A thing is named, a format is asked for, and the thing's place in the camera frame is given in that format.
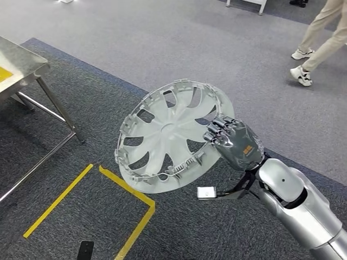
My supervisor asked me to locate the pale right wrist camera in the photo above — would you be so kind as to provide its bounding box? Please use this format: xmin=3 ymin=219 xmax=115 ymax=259
xmin=197 ymin=186 xmax=217 ymax=200

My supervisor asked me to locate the grey plastic hubcap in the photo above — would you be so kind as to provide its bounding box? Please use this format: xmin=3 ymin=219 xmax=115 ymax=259
xmin=114 ymin=79 xmax=236 ymax=194

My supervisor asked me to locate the black robot foot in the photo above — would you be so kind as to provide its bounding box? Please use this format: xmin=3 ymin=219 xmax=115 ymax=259
xmin=76 ymin=240 xmax=95 ymax=260

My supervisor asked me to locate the steel workbench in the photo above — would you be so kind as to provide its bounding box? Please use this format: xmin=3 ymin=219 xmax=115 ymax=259
xmin=0 ymin=35 xmax=85 ymax=204

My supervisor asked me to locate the yellow angled floor tape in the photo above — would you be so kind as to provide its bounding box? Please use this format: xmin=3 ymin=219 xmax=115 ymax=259
xmin=98 ymin=165 xmax=156 ymax=260

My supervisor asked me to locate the large yellow tape frame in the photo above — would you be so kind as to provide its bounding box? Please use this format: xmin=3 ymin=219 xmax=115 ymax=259
xmin=0 ymin=66 xmax=14 ymax=83

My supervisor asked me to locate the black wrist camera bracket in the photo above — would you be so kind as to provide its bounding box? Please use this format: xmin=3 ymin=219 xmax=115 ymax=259
xmin=215 ymin=168 xmax=259 ymax=200

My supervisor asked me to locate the white table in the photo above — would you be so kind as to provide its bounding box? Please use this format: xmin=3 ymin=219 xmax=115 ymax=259
xmin=225 ymin=0 xmax=268 ymax=16

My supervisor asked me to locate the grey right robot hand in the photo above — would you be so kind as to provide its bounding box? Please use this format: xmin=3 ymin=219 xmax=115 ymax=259
xmin=202 ymin=116 xmax=265 ymax=173

